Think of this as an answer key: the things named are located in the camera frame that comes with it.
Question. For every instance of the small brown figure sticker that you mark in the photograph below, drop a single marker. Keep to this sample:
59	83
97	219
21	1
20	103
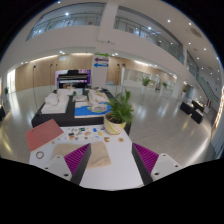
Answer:
106	139

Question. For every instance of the pink rectangular board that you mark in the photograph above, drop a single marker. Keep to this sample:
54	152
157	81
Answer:
43	133

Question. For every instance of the group of black chairs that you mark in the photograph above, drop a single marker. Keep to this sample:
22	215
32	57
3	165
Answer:
1	112

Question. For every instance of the white layered architectural model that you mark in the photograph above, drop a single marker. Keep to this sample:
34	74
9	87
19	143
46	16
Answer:
55	106

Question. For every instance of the beige knitted towel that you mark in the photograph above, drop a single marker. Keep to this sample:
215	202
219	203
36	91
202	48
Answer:
100	155

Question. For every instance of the black display platform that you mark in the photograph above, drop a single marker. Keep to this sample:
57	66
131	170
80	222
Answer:
66	118

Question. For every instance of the small round orange sticker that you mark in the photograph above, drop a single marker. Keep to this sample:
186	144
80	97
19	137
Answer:
121	139

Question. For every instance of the blue-based architectural model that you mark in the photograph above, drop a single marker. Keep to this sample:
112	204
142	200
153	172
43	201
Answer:
83	111

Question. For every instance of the tall black light stand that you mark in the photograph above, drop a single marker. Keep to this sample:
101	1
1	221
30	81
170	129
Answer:
34	86

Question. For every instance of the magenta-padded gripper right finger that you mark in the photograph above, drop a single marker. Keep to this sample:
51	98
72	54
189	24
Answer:
146	160

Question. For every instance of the purple arrow sign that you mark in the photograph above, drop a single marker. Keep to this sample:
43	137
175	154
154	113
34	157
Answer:
101	59

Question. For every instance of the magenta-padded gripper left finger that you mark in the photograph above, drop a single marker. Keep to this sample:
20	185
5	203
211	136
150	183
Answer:
76	160

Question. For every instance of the potted plant in striped pot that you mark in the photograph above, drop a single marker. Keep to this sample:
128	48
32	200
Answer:
113	128

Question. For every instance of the group of black benches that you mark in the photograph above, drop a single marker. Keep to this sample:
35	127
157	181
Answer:
186	108

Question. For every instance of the distant potted plant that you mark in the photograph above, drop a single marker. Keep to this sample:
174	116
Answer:
6	90
146	81

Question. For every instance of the black piano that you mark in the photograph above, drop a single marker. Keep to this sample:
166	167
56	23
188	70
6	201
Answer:
71	80

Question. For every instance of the blue arrow sign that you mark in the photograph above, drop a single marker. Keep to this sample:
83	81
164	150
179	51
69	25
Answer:
101	65

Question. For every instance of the white long architectural model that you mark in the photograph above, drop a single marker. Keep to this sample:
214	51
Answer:
96	96

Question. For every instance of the colourful sticker sheet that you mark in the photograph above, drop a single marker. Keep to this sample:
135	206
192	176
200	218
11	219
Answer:
87	133

